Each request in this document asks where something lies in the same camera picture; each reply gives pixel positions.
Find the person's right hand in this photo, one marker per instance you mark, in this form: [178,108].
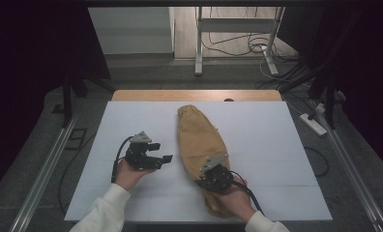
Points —
[238,201]

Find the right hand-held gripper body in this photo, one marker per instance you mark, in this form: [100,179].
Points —
[220,179]

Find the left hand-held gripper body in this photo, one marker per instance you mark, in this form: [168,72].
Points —
[136,154]

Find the person's left hand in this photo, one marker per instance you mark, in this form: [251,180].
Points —
[128,175]

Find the wooden table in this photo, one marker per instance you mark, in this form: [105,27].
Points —
[180,95]

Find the white power strip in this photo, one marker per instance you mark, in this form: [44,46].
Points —
[312,124]

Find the aluminium floor rail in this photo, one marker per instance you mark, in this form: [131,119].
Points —
[350,174]
[44,174]

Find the white metal stand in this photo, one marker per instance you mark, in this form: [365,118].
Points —
[234,24]

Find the tan pants with pumpkin print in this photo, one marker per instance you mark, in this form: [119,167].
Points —
[197,138]

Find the white foam board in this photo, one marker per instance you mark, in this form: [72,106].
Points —
[260,135]

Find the dark curtain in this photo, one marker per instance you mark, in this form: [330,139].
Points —
[367,64]
[25,64]

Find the black stand leg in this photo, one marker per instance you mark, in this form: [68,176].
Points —
[67,103]
[329,103]

